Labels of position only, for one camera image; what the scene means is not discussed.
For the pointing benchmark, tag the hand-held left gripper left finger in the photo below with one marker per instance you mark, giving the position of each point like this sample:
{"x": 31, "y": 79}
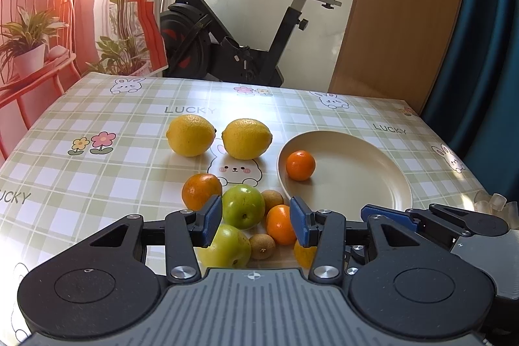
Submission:
{"x": 213, "y": 222}

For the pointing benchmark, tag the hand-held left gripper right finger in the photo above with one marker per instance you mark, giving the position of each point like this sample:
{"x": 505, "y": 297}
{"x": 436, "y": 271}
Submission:
{"x": 300, "y": 222}

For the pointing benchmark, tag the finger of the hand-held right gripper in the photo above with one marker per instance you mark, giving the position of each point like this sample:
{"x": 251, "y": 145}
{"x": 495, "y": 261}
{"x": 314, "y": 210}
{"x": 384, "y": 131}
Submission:
{"x": 357, "y": 248}
{"x": 381, "y": 211}

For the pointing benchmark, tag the green apple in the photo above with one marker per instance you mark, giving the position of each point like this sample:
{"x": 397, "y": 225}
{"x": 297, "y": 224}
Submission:
{"x": 227, "y": 248}
{"x": 243, "y": 206}

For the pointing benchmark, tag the small dark orange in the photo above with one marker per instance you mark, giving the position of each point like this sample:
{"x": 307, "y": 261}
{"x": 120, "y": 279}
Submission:
{"x": 304, "y": 257}

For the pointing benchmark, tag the large dark orange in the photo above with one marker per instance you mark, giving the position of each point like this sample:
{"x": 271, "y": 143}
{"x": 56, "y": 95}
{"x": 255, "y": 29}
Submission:
{"x": 198, "y": 190}

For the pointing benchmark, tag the brown longan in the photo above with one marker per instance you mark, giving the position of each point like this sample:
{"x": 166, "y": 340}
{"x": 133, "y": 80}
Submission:
{"x": 272, "y": 200}
{"x": 262, "y": 246}

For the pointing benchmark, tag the cream plate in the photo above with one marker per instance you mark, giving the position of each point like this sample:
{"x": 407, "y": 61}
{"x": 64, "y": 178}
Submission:
{"x": 357, "y": 167}

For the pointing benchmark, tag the yellow lemon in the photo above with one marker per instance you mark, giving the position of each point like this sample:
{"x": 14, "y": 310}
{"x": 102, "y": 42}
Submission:
{"x": 247, "y": 139}
{"x": 190, "y": 135}

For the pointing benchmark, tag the clear plastic corner guard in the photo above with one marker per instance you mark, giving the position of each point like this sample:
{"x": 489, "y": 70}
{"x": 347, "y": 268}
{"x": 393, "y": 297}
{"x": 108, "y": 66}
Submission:
{"x": 496, "y": 202}

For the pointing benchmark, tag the black exercise bike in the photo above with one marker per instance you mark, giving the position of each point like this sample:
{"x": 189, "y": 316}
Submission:
{"x": 190, "y": 42}

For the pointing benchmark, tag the wooden door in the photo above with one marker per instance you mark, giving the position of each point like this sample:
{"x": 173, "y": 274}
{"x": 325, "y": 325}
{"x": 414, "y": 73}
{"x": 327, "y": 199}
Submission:
{"x": 397, "y": 25}

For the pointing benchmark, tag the blue curtain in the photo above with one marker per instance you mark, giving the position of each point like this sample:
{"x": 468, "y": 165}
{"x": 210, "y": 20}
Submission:
{"x": 478, "y": 46}

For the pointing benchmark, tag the red chair plant backdrop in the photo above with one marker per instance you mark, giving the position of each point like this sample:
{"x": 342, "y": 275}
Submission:
{"x": 52, "y": 25}

